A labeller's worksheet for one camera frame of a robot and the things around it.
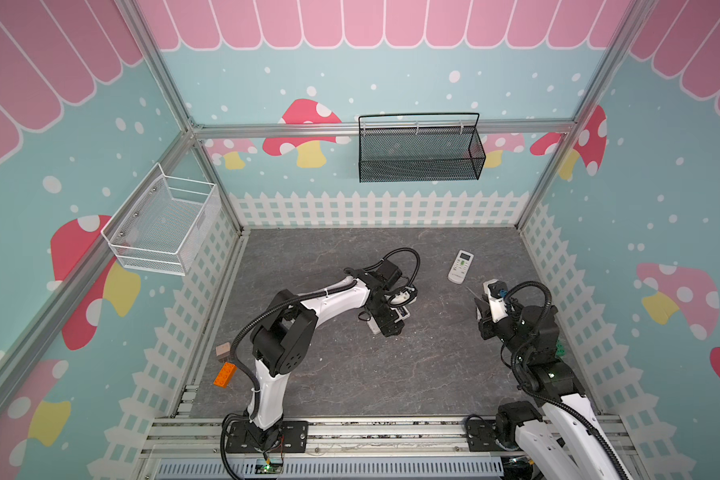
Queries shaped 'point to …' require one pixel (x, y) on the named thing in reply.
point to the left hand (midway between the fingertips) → (387, 321)
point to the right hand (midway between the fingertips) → (481, 297)
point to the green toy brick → (560, 349)
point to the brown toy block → (223, 351)
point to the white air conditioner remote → (460, 267)
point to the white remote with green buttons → (402, 312)
